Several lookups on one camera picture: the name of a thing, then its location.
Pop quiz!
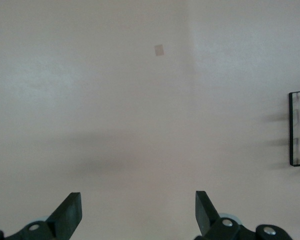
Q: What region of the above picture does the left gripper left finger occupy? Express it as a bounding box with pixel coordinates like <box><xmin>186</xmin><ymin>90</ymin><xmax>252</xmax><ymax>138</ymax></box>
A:
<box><xmin>0</xmin><ymin>191</ymin><xmax>83</xmax><ymax>240</ymax></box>

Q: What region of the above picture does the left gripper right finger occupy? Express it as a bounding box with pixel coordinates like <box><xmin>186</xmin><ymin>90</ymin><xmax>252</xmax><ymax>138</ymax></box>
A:
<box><xmin>194</xmin><ymin>190</ymin><xmax>295</xmax><ymax>240</ymax></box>

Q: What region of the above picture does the black wire cup holder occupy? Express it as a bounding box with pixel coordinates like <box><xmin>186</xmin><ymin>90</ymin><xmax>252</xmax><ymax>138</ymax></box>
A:
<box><xmin>288</xmin><ymin>89</ymin><xmax>300</xmax><ymax>167</ymax></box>

